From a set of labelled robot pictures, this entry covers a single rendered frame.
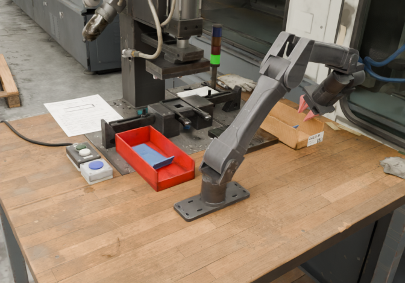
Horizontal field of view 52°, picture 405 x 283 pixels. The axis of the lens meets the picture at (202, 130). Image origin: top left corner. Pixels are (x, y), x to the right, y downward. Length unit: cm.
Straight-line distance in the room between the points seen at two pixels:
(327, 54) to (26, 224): 84
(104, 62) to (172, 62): 327
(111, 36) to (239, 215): 364
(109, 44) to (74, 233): 363
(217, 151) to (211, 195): 11
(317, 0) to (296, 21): 14
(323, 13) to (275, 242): 100
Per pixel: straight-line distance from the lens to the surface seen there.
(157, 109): 135
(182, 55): 126
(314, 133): 143
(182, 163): 117
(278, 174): 121
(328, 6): 169
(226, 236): 97
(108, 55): 453
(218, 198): 103
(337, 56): 117
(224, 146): 98
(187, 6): 126
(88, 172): 113
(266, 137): 135
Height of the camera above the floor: 154
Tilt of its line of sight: 27 degrees down
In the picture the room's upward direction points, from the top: 3 degrees clockwise
